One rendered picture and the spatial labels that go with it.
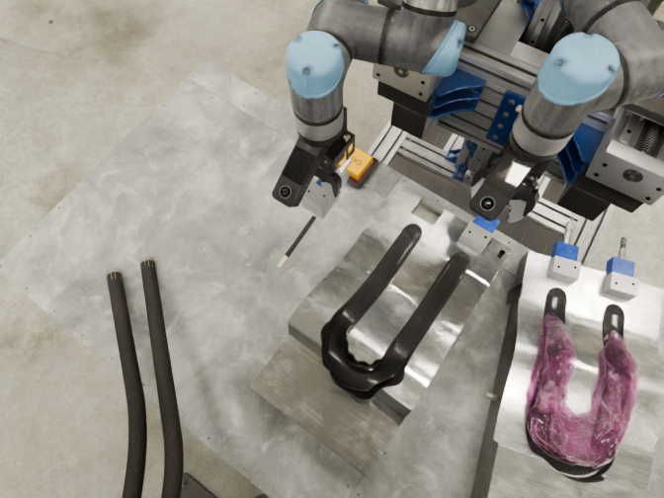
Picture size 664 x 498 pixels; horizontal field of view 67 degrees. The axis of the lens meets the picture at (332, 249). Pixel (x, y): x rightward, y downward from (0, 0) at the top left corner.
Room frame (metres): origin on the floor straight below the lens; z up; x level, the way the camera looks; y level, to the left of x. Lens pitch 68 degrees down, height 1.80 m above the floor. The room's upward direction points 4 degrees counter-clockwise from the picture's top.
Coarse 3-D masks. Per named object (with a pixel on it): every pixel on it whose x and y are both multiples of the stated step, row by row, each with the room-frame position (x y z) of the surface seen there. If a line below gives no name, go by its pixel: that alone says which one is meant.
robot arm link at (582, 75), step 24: (552, 48) 0.41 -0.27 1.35; (576, 48) 0.40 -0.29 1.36; (600, 48) 0.40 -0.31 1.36; (552, 72) 0.38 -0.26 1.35; (576, 72) 0.37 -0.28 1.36; (600, 72) 0.37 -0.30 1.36; (528, 96) 0.41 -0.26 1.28; (552, 96) 0.37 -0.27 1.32; (576, 96) 0.36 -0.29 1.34; (600, 96) 0.36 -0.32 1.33; (528, 120) 0.38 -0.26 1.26; (552, 120) 0.36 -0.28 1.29; (576, 120) 0.36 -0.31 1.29
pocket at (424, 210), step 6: (420, 204) 0.47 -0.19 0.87; (426, 204) 0.47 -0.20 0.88; (414, 210) 0.46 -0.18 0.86; (420, 210) 0.46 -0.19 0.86; (426, 210) 0.46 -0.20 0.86; (432, 210) 0.45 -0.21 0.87; (438, 210) 0.45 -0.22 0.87; (420, 216) 0.44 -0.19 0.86; (426, 216) 0.44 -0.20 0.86; (432, 216) 0.44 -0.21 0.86; (438, 216) 0.44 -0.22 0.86; (432, 222) 0.43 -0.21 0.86
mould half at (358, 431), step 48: (384, 240) 0.39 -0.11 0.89; (432, 240) 0.38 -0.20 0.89; (336, 288) 0.29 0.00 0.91; (480, 288) 0.28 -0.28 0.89; (288, 336) 0.21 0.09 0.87; (384, 336) 0.19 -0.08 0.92; (432, 336) 0.19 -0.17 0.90; (288, 384) 0.12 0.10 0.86; (336, 384) 0.12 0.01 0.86; (336, 432) 0.04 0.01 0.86; (384, 432) 0.03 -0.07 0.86
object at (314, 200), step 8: (344, 168) 0.53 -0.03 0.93; (312, 184) 0.48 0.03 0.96; (320, 184) 0.49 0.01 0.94; (312, 192) 0.47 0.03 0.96; (320, 192) 0.47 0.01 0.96; (304, 200) 0.46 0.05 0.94; (312, 200) 0.45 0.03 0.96; (320, 200) 0.45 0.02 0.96; (312, 208) 0.45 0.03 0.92; (320, 208) 0.43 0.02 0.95; (328, 208) 0.45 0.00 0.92; (320, 216) 0.44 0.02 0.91
